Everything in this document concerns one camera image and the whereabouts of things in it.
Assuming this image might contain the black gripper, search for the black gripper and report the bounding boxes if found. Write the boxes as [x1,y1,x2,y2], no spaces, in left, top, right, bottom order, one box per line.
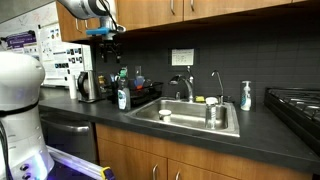
[99,36,121,63]

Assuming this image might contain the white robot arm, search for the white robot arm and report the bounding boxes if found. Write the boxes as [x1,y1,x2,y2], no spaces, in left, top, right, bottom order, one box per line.
[58,0,126,63]

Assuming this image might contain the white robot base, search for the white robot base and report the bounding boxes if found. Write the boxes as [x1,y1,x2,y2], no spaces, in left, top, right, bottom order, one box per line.
[0,51,54,180]

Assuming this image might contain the green cap dish soap bottle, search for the green cap dish soap bottle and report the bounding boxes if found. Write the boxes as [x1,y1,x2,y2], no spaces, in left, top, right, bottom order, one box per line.
[118,68,131,111]

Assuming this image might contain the stainless electric kettle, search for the stainless electric kettle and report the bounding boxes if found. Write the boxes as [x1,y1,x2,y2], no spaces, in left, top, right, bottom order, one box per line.
[77,70,100,103]

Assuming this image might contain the wooden upper cabinets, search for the wooden upper cabinets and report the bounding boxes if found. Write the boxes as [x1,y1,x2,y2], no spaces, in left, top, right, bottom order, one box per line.
[56,0,319,42]

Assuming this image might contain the wooden cabinets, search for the wooden cabinets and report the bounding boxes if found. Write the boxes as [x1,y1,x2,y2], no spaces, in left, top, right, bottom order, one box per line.
[56,0,319,42]
[96,124,312,180]

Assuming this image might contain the white paper towel roll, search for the white paper towel roll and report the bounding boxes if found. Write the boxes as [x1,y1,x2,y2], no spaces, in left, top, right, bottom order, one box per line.
[68,75,77,99]

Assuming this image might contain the white poster board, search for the white poster board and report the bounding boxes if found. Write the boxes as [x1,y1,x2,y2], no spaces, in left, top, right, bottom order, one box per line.
[0,2,89,86]

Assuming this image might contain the white cup in sink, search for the white cup in sink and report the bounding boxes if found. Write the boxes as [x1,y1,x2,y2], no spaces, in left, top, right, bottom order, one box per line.
[159,109,171,122]

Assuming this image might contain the chrome kitchen faucet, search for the chrome kitchen faucet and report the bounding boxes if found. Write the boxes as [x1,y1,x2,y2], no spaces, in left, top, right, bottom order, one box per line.
[168,65,196,103]

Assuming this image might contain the stainless dishwasher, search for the stainless dishwasher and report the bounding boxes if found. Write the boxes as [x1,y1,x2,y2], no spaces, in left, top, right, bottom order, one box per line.
[40,112,98,164]

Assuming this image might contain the stainless steel sink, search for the stainless steel sink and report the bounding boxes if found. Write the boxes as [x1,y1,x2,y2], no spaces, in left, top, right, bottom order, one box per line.
[126,97,240,138]

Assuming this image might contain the yellow sponge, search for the yellow sponge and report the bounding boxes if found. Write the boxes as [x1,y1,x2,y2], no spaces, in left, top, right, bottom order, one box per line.
[195,96,205,103]

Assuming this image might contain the wooden lower cabinets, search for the wooden lower cabinets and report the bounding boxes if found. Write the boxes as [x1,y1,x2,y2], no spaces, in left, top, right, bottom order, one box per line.
[96,124,312,180]

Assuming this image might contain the steel tumbler white lid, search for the steel tumbler white lid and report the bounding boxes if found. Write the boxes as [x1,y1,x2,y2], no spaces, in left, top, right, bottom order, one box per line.
[205,97,218,129]

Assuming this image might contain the small chrome water tap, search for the small chrome water tap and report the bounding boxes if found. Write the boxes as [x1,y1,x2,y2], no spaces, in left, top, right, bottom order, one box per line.
[211,70,224,105]

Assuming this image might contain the white soap pump bottle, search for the white soap pump bottle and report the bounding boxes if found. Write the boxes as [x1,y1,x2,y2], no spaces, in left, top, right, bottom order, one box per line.
[240,81,252,111]

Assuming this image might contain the black gas stove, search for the black gas stove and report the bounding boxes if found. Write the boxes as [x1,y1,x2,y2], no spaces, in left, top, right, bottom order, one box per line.
[264,87,320,155]

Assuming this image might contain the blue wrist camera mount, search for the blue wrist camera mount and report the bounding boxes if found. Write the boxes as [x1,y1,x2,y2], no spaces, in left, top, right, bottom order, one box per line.
[86,27,115,36]

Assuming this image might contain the black wire dish rack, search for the black wire dish rack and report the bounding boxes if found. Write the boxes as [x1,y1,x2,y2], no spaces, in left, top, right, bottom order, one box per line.
[104,79,163,107]

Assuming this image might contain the white wall notice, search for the white wall notice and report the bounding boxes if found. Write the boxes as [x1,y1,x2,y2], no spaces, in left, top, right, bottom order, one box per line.
[171,49,194,66]

